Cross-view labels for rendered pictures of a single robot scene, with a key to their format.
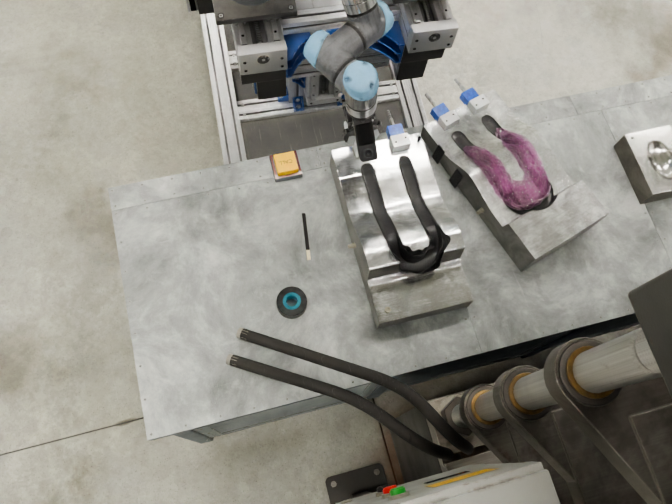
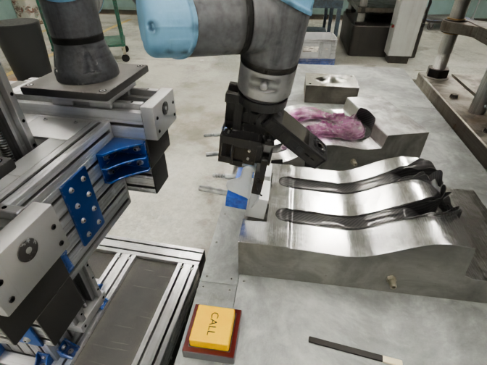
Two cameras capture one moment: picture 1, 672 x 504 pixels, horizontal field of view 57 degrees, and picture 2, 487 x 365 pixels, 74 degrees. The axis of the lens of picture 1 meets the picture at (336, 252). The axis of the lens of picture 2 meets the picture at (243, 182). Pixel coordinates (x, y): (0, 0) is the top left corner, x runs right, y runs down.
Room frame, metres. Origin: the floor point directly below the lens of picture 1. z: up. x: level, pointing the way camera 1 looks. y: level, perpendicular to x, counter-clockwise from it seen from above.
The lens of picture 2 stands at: (0.62, 0.39, 1.31)
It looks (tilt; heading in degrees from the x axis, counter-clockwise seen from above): 37 degrees down; 303
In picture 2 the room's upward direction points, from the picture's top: straight up
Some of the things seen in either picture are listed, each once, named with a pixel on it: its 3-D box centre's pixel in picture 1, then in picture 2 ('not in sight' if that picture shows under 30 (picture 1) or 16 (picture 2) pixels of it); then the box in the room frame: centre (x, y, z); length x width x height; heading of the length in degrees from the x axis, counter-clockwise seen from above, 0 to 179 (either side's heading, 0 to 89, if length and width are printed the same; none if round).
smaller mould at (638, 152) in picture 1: (655, 164); (330, 87); (1.02, -0.88, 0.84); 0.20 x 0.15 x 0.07; 25
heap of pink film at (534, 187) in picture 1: (512, 165); (320, 122); (0.89, -0.44, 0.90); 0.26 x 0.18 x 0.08; 42
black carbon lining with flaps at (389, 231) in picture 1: (405, 211); (367, 192); (0.69, -0.16, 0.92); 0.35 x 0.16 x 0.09; 25
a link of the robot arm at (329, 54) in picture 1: (334, 53); (189, 17); (0.89, 0.08, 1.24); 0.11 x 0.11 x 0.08; 55
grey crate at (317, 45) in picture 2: not in sight; (309, 45); (2.19, -3.51, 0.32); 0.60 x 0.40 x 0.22; 30
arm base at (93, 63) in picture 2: not in sight; (82, 54); (1.41, -0.10, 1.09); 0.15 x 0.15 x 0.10
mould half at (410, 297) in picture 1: (400, 224); (369, 215); (0.67, -0.16, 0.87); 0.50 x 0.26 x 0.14; 25
